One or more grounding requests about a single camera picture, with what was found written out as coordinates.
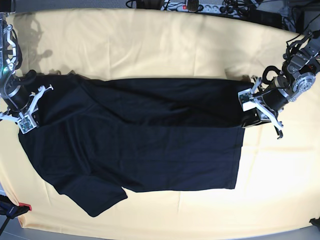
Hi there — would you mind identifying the black corner object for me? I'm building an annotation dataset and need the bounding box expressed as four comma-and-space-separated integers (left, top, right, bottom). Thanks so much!
309, 218, 320, 231

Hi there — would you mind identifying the white power strip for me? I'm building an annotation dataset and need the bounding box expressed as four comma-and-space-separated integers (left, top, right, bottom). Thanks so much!
160, 0, 250, 18

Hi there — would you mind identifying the yellow table cloth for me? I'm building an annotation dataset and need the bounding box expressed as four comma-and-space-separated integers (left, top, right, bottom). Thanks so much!
0, 9, 320, 240

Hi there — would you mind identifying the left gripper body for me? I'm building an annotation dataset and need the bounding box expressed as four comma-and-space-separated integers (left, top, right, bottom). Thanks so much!
254, 85, 289, 112

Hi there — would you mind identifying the black box on floor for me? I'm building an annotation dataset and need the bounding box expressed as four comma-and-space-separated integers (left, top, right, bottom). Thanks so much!
246, 9, 283, 29

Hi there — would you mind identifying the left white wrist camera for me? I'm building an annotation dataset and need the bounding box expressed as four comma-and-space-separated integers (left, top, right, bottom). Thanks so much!
238, 88, 257, 112

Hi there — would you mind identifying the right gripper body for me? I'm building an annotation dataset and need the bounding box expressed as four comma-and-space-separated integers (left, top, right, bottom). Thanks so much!
4, 84, 38, 118

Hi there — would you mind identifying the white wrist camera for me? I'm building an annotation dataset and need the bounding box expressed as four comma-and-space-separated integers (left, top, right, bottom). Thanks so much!
238, 88, 257, 112
17, 113, 38, 134

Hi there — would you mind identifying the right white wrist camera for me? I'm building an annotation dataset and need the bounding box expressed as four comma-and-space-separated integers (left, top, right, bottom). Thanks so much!
17, 113, 38, 134

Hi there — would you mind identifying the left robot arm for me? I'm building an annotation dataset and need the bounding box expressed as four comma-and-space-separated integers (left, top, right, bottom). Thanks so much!
252, 30, 320, 112

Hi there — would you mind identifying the red black table clamp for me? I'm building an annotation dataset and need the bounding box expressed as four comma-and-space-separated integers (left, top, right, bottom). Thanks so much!
0, 195, 32, 220

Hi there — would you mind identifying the dark navy T-shirt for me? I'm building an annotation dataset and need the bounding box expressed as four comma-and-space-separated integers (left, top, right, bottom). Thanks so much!
18, 74, 252, 217

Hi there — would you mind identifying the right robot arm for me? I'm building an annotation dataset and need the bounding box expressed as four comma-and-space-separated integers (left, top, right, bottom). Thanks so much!
0, 12, 37, 117

